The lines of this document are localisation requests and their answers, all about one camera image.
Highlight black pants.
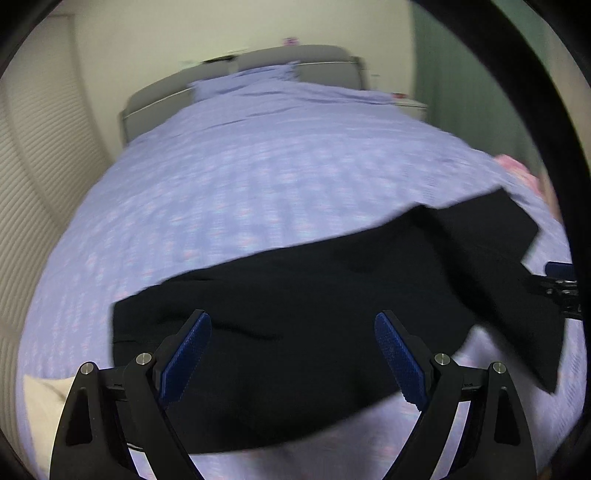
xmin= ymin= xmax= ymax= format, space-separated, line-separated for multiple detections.
xmin=112 ymin=189 xmax=564 ymax=454

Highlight cream folded cloth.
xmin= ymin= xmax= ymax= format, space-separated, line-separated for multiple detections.
xmin=23 ymin=375 xmax=74 ymax=477

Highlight green curtain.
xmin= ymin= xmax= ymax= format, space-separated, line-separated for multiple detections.
xmin=412 ymin=4 xmax=542 ymax=174

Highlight white nightstand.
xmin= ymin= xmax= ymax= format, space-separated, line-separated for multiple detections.
xmin=393 ymin=94 xmax=428 ymax=122

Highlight white louvered wardrobe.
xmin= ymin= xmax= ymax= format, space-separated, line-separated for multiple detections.
xmin=1 ymin=15 xmax=110 ymax=446

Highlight purple floral bed sheet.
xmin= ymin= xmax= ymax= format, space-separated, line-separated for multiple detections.
xmin=17 ymin=83 xmax=570 ymax=478

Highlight grey bed headboard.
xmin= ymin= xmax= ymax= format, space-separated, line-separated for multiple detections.
xmin=119 ymin=45 xmax=369 ymax=145

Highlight purple pillow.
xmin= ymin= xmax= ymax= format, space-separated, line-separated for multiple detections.
xmin=188 ymin=62 xmax=298 ymax=103

